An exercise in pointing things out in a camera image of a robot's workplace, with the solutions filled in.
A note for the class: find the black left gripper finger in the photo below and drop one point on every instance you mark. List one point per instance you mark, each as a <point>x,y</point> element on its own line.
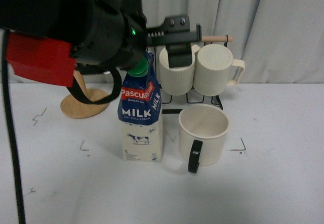
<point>179,55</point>

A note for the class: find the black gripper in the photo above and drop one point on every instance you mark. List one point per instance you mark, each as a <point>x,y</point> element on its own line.
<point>104,34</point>

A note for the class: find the blue white milk carton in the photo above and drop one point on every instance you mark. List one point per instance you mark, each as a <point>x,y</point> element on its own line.
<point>140,113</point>

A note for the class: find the cream mug with black handle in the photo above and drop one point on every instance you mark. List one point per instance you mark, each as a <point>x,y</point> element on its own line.
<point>202,133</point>

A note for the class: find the cream mug left on rack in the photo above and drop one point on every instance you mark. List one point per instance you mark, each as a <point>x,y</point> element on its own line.
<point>176,81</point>

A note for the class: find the cream mug on rack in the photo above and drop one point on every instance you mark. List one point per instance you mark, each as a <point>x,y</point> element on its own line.
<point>176,81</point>
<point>212,70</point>

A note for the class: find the cream mug right on rack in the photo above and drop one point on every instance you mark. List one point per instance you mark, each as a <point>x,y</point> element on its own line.
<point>212,70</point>

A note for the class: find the grey curtain backdrop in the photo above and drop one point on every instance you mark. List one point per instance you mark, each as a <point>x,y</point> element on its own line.
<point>280,40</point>

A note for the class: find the red camera mount block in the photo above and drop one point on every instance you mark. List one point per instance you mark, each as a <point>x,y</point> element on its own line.
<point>40,59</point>

